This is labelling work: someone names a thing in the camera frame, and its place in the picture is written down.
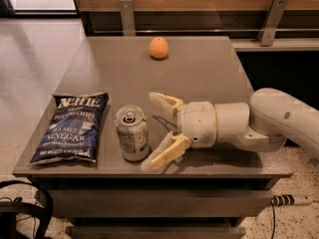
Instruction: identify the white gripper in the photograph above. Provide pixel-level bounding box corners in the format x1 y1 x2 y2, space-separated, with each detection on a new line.
141 92 217 172

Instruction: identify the silver 7up soda can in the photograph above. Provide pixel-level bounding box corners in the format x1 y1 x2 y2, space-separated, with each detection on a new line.
115 105 150 162

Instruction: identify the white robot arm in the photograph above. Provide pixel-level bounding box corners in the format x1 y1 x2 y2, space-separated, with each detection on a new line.
142 88 319 172

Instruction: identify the orange fruit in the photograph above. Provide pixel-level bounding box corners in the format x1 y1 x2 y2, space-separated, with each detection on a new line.
149 37 168 59

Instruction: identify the blue kettle chips bag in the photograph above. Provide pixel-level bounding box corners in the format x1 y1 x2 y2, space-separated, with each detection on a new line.
31 93 109 164

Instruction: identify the grey lower drawer front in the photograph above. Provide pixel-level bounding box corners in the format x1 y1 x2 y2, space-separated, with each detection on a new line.
66 226 245 239

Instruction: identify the grey drawer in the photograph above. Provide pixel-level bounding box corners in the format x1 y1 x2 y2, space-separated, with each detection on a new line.
50 189 272 218
66 226 245 239

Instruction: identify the grey upper drawer front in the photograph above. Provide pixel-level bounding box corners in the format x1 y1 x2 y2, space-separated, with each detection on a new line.
50 189 272 218

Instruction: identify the white power strip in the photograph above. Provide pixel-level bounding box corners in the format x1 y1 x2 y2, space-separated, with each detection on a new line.
272 194 314 206

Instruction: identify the left metal bracket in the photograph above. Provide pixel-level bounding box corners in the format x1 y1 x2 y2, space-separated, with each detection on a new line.
119 0 136 36

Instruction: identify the metal bracket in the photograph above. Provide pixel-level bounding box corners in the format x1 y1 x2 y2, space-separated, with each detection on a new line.
119 0 136 36
256 0 289 47

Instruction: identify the black power cable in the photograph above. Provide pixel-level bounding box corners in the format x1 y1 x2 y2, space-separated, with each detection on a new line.
270 204 277 239

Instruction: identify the right metal bracket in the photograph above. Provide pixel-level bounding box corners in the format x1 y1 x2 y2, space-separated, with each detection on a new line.
256 0 289 47

